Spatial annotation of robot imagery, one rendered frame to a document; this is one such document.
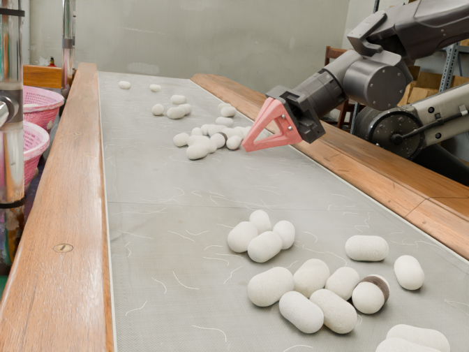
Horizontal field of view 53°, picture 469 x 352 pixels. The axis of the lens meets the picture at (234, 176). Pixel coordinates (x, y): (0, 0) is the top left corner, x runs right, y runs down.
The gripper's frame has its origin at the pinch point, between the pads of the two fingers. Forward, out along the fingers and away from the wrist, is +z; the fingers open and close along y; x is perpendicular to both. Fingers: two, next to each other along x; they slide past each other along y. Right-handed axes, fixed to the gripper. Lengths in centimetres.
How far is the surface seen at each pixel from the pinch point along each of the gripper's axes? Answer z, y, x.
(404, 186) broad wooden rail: -10.1, 18.6, 7.5
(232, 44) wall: -96, -447, 73
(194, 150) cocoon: 6.8, 3.5, -5.1
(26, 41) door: 77, -459, -42
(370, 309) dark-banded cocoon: 3.8, 39.4, -1.8
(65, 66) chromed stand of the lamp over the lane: 19, -54, -20
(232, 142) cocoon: 1.5, -2.8, -0.6
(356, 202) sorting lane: -4.7, 17.9, 6.1
